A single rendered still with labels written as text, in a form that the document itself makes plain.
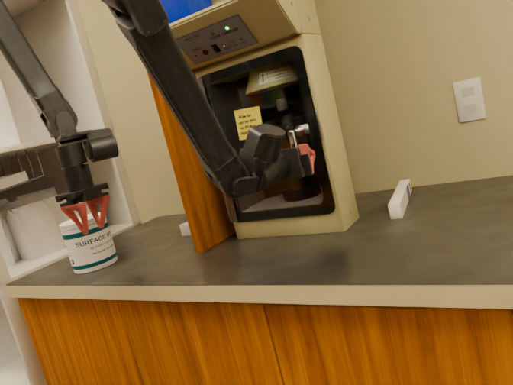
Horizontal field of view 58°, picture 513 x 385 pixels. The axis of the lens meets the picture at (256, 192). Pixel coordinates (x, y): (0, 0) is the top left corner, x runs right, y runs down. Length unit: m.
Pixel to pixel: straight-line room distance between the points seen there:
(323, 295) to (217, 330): 0.32
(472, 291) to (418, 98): 0.80
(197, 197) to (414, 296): 0.66
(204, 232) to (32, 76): 0.56
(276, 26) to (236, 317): 0.64
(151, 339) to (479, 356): 0.76
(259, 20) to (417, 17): 0.55
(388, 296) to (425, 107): 0.77
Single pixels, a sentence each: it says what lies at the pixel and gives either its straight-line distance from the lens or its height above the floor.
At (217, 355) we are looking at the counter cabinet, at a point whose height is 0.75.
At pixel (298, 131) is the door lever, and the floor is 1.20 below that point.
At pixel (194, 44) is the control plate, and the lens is 1.16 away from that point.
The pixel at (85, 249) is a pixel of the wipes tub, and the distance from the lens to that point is 1.39.
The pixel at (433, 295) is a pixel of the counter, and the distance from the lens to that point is 0.79.
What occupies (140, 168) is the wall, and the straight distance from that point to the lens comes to 2.07.
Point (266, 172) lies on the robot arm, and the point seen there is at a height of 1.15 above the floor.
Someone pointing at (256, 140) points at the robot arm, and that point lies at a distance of 0.85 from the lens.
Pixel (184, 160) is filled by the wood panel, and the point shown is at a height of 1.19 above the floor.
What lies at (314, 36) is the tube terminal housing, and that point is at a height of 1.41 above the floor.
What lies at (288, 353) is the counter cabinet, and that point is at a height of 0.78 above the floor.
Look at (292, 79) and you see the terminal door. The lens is 1.09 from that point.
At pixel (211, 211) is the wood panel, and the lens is 1.28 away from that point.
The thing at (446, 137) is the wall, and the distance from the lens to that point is 1.46.
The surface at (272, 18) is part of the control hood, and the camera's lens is 1.06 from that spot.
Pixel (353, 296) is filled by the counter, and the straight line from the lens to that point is 0.83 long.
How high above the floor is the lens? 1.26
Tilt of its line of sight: 9 degrees down
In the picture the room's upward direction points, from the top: 14 degrees counter-clockwise
